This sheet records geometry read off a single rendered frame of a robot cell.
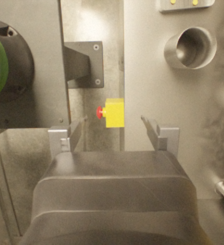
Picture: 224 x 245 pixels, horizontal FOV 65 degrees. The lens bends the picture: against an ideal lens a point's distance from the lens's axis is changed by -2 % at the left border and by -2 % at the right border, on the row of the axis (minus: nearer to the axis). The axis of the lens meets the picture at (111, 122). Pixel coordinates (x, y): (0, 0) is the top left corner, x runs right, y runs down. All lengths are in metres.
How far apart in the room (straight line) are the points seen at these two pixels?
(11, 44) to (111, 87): 0.98
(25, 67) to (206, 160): 0.52
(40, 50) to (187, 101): 0.36
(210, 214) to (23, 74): 0.58
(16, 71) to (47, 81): 0.06
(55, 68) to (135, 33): 0.21
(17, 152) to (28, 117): 1.23
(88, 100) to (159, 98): 0.87
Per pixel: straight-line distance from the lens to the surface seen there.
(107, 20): 1.29
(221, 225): 0.61
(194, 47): 0.50
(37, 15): 0.38
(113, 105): 0.50
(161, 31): 0.48
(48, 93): 0.37
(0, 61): 0.30
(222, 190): 0.65
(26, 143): 1.54
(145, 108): 0.48
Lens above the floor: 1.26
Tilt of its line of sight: 73 degrees down
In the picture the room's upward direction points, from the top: 178 degrees counter-clockwise
